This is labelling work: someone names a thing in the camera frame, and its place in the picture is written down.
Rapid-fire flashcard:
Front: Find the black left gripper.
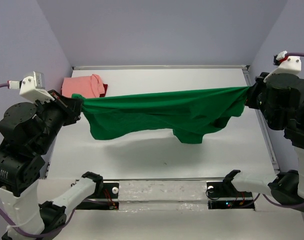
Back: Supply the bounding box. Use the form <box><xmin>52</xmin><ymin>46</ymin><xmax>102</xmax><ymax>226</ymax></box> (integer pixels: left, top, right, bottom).
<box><xmin>36</xmin><ymin>85</ymin><xmax>86</xmax><ymax>150</ymax></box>

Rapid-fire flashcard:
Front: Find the green t shirt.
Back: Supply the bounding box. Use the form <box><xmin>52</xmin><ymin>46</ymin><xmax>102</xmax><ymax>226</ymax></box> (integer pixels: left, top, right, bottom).
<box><xmin>72</xmin><ymin>86</ymin><xmax>249</xmax><ymax>144</ymax></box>

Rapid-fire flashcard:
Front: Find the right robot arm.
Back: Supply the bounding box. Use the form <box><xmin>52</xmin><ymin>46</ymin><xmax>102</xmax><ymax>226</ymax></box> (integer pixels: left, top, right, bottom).
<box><xmin>222</xmin><ymin>72</ymin><xmax>304</xmax><ymax>213</ymax></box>

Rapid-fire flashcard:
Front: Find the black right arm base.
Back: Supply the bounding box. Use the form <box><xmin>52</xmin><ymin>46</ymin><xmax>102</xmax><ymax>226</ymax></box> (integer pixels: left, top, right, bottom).
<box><xmin>205</xmin><ymin>181</ymin><xmax>256</xmax><ymax>210</ymax></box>

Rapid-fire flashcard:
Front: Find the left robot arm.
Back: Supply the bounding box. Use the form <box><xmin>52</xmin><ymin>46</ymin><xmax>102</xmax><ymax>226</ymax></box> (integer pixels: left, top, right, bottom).
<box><xmin>0</xmin><ymin>90</ymin><xmax>104</xmax><ymax>240</ymax></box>

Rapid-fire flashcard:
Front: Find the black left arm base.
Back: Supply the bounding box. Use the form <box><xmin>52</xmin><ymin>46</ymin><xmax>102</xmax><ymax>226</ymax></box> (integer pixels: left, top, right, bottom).
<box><xmin>76</xmin><ymin>181</ymin><xmax>120</xmax><ymax>211</ymax></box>

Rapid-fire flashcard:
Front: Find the pink t shirt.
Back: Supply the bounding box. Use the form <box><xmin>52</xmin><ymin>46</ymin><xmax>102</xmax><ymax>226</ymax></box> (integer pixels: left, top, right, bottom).
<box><xmin>61</xmin><ymin>74</ymin><xmax>105</xmax><ymax>99</ymax></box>

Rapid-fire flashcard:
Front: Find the dark red t shirt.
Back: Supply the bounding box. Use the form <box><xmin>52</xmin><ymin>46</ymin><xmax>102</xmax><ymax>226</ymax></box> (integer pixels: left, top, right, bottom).
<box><xmin>99</xmin><ymin>84</ymin><xmax>108</xmax><ymax>98</ymax></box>

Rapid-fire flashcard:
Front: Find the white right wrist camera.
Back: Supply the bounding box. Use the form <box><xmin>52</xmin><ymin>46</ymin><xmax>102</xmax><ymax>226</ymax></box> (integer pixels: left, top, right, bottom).
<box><xmin>263</xmin><ymin>50</ymin><xmax>302</xmax><ymax>82</ymax></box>

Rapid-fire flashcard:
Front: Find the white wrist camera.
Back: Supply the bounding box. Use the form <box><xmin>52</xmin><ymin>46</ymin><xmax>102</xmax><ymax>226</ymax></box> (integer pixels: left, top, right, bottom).
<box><xmin>263</xmin><ymin>50</ymin><xmax>302</xmax><ymax>82</ymax></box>
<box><xmin>7</xmin><ymin>71</ymin><xmax>54</xmax><ymax>103</ymax></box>

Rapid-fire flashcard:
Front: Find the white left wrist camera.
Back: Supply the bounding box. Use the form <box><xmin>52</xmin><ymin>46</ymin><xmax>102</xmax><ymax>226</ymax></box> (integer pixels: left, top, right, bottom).
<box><xmin>7</xmin><ymin>71</ymin><xmax>54</xmax><ymax>103</ymax></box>

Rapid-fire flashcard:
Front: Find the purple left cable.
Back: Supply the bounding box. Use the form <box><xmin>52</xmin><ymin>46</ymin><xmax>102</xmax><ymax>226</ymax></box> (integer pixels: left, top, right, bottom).
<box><xmin>0</xmin><ymin>81</ymin><xmax>119</xmax><ymax>237</ymax></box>

